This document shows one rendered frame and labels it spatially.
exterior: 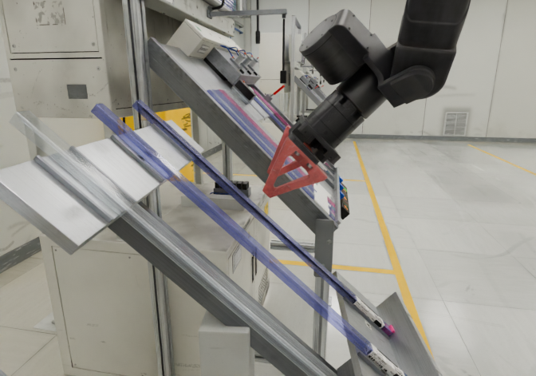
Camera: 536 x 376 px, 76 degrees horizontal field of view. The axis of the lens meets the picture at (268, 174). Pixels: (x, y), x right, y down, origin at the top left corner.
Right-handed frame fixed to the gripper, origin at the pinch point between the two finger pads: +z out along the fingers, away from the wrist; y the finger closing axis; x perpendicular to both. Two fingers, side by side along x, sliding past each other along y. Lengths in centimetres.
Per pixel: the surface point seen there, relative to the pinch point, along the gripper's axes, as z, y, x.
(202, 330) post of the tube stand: 15.7, 13.0, 5.0
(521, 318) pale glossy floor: -12, -104, 151
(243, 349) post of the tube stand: 14.0, 13.2, 9.9
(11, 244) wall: 178, -141, -63
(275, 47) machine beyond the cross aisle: -32, -403, -51
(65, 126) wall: 125, -198, -104
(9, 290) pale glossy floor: 174, -113, -40
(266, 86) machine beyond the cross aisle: 10, -405, -27
